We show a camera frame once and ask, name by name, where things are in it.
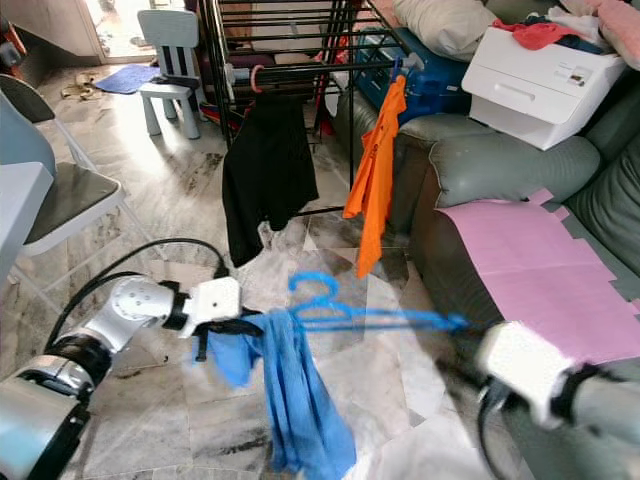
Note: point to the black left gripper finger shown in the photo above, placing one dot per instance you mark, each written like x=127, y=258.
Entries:
x=242, y=327

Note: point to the blue garment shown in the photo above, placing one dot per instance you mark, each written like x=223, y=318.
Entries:
x=300, y=400

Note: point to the blue plastic hanger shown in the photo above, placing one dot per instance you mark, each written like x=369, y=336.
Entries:
x=398, y=72
x=380, y=318

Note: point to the orange garment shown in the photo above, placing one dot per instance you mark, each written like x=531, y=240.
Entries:
x=375, y=180

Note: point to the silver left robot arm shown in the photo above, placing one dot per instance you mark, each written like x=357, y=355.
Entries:
x=40, y=430

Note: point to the pink plastic hanger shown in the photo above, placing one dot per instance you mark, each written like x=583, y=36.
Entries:
x=253, y=82

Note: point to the pink foam mat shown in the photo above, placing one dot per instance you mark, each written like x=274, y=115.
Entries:
x=540, y=260

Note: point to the black hanging garment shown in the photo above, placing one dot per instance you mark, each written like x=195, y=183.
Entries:
x=268, y=170

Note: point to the blue grey folding chair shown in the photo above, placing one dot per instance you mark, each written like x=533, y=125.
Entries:
x=75, y=195

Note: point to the grey green leather sofa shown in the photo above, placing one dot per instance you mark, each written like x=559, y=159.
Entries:
x=510, y=170

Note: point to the black metal drying rack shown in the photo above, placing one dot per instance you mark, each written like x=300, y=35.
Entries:
x=320, y=72

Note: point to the blue floor mat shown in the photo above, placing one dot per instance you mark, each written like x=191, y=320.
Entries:
x=128, y=79

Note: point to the blue storage box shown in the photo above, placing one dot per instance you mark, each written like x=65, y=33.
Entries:
x=440, y=95

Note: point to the pair of slippers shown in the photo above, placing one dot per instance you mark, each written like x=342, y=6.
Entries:
x=78, y=90

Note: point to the white box with drawer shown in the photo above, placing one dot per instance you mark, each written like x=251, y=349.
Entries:
x=535, y=90

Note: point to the light blue plastic kids chair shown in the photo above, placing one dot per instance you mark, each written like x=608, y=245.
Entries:
x=170, y=30

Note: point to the red garment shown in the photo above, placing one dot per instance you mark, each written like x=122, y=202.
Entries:
x=535, y=35

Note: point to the beige pillow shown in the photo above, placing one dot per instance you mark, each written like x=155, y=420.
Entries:
x=445, y=25

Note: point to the white cloth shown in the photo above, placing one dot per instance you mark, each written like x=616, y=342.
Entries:
x=580, y=22

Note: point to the pink cloth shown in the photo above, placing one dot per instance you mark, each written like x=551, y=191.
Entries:
x=622, y=30

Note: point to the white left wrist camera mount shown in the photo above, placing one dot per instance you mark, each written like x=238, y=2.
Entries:
x=215, y=303

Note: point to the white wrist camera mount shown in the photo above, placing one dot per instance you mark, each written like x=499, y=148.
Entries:
x=215, y=303
x=525, y=370

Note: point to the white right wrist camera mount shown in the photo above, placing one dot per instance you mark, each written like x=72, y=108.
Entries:
x=525, y=370

